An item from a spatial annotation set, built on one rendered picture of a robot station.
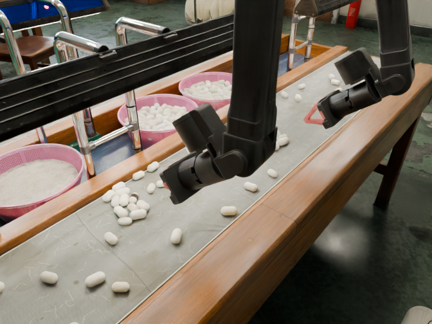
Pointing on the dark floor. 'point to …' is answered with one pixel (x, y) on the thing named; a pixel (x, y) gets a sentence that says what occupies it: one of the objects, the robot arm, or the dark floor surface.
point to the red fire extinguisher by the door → (353, 15)
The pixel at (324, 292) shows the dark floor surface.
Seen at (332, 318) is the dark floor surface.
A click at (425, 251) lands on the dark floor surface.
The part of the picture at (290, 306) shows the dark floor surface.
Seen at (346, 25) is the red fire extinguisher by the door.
